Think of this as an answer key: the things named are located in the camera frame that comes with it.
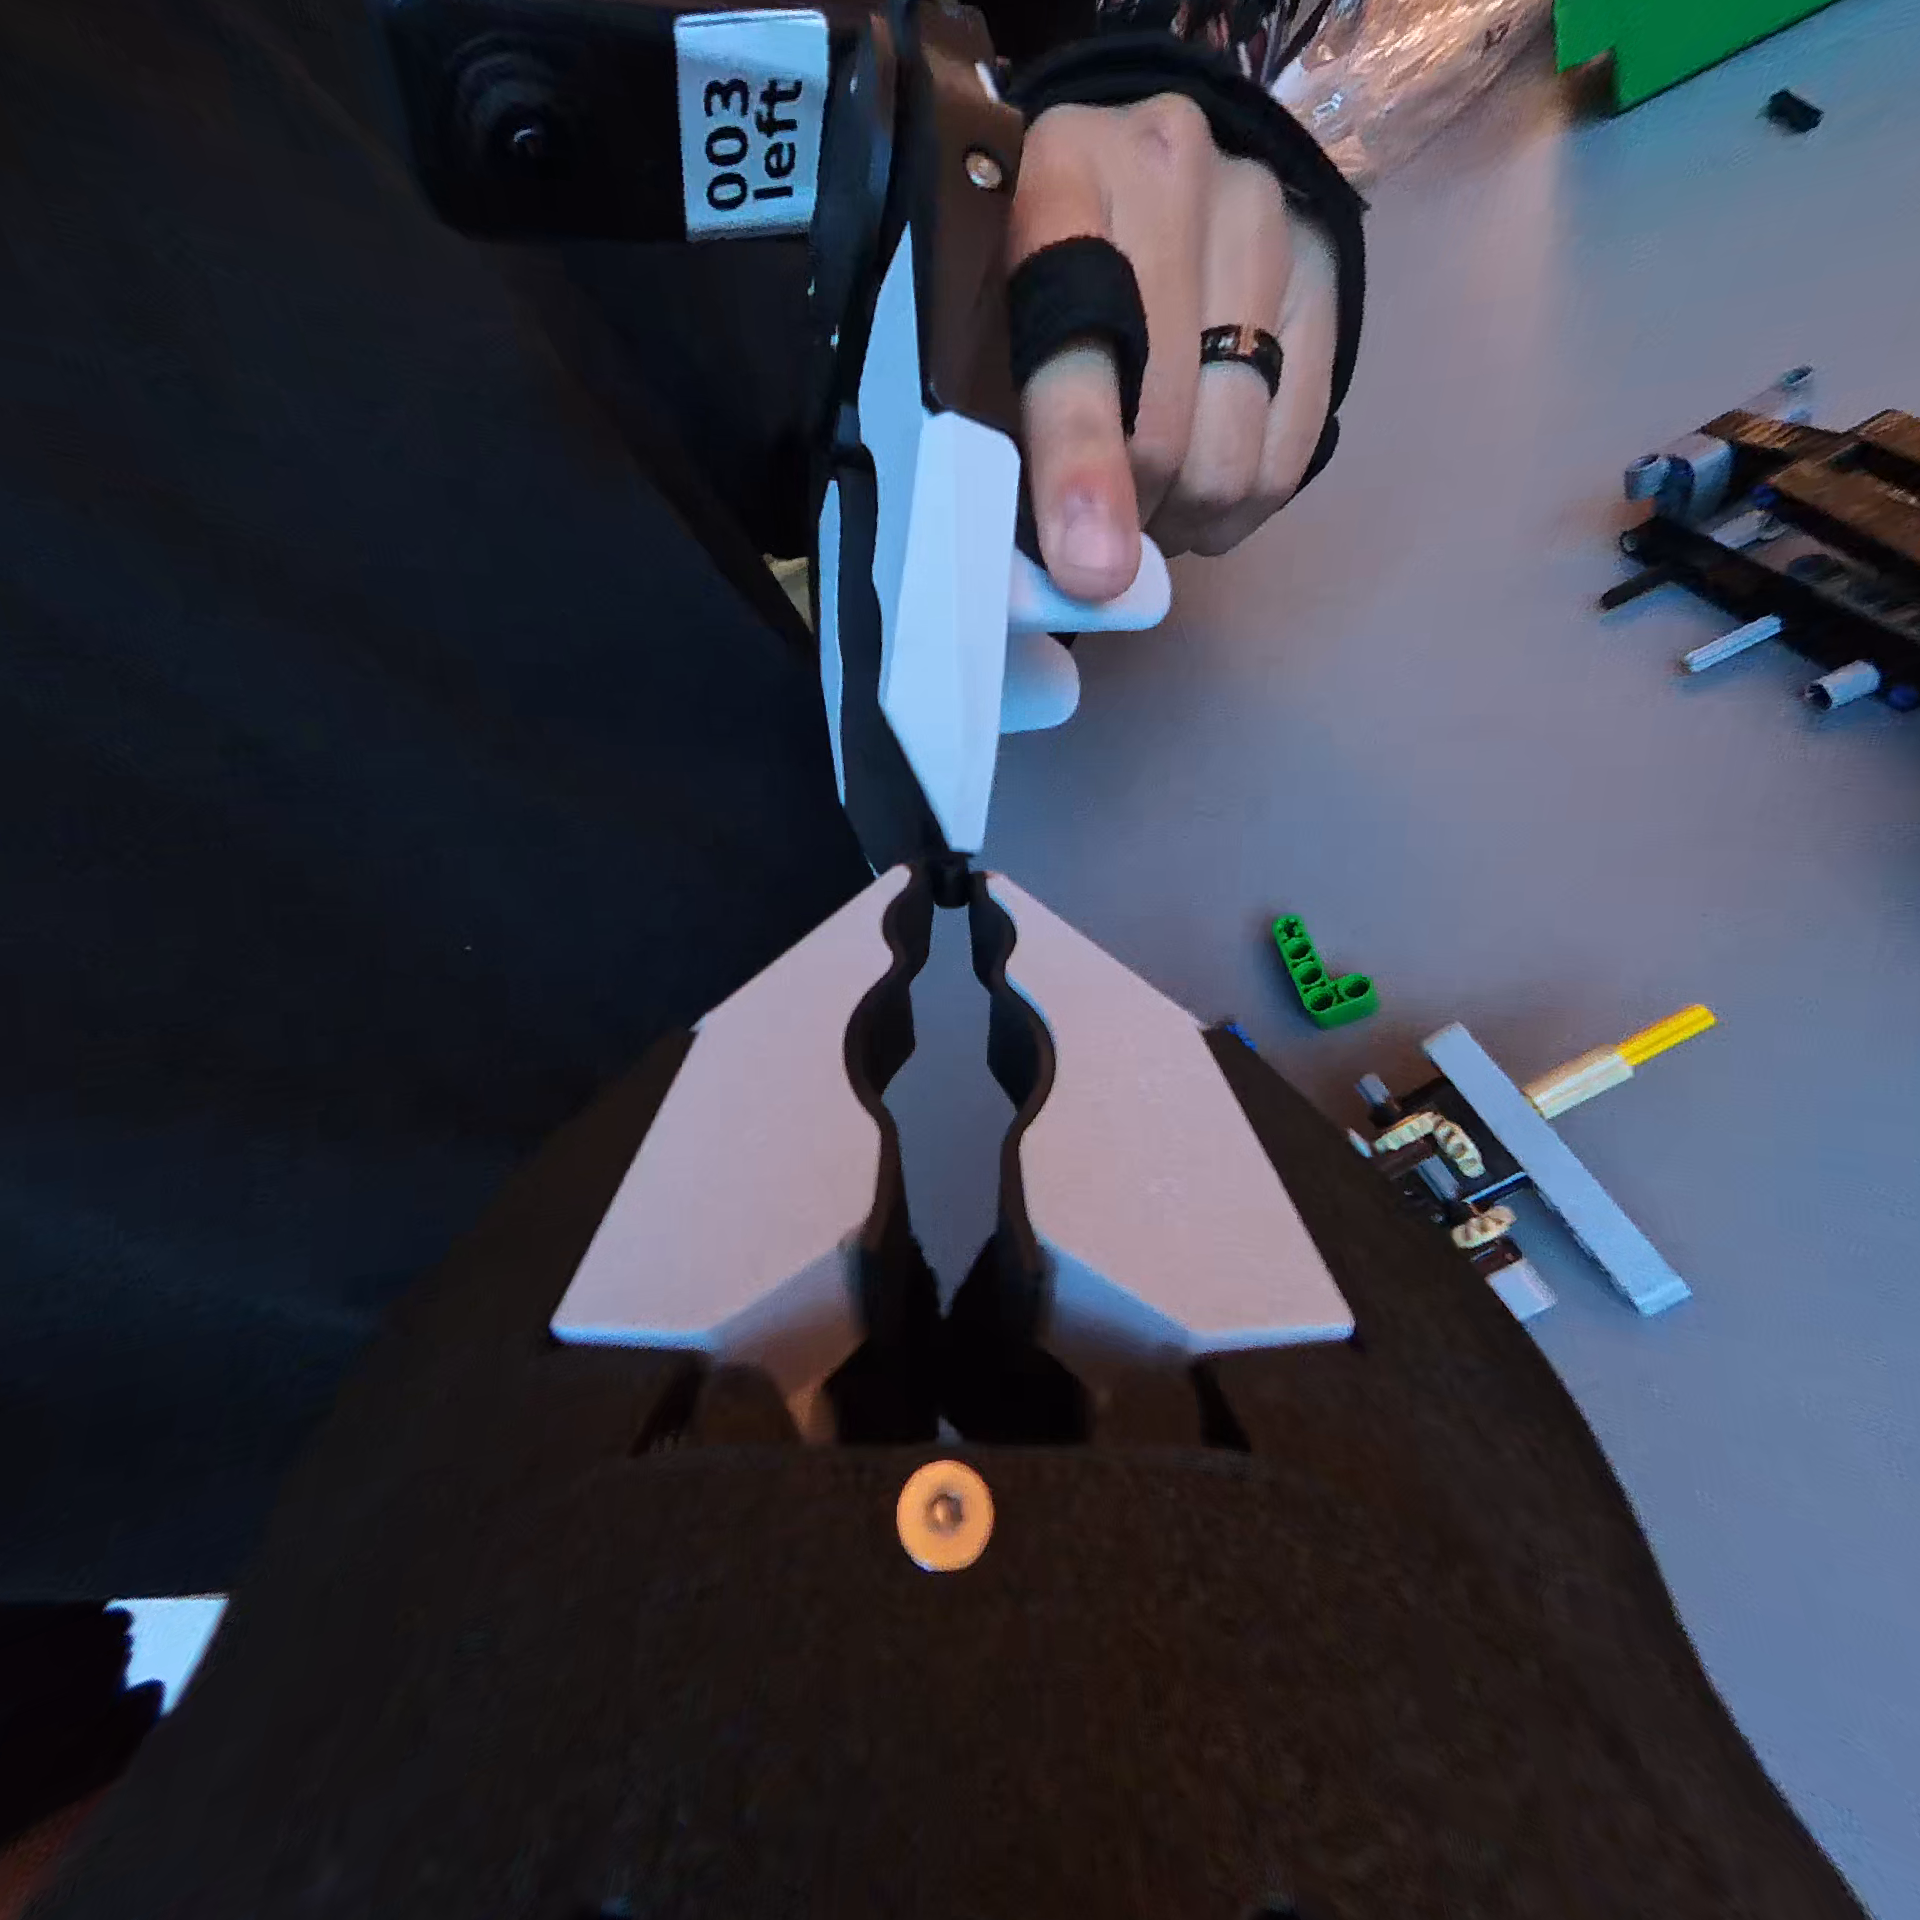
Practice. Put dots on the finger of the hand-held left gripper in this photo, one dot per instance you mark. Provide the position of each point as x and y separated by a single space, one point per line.
954 630
848 756

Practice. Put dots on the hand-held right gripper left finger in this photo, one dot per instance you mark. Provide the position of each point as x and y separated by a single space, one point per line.
734 1184

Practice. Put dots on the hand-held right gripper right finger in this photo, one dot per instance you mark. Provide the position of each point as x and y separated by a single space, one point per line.
1185 1184

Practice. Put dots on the lego gear subassembly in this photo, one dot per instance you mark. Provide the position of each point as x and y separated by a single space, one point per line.
1559 1184

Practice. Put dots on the white black lego truck model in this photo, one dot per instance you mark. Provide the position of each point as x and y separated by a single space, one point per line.
1829 511

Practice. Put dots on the green lego angle beam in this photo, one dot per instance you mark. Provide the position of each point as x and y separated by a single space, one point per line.
1329 998

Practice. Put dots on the black lego pin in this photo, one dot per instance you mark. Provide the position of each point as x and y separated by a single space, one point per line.
1793 111

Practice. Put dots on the person's left hand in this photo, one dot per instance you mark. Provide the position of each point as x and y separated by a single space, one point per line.
1201 224

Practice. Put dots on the clear plastic bags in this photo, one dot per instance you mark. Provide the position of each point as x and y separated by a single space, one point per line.
1424 76

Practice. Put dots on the green plastic bin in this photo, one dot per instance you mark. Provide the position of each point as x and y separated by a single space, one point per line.
1650 38

